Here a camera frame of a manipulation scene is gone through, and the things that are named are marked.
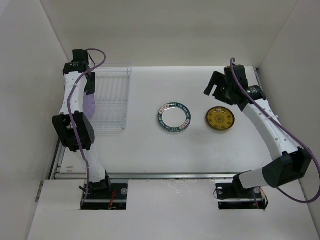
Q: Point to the aluminium table frame rail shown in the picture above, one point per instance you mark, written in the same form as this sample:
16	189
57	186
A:
145	150

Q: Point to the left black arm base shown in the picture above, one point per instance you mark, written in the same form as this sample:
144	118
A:
105	196

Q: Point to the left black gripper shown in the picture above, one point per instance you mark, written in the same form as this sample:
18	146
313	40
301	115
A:
89	87

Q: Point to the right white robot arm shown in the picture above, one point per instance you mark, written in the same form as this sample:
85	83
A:
290	161

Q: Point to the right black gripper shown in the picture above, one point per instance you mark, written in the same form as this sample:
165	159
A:
218	79

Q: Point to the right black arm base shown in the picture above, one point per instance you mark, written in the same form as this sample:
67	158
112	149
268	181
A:
228	198

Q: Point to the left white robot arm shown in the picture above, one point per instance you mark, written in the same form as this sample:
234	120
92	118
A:
73	122

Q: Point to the purple plate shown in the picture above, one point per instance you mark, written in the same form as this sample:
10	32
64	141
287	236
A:
89	106

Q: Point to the white wire dish rack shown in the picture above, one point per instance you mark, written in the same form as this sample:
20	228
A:
112	86

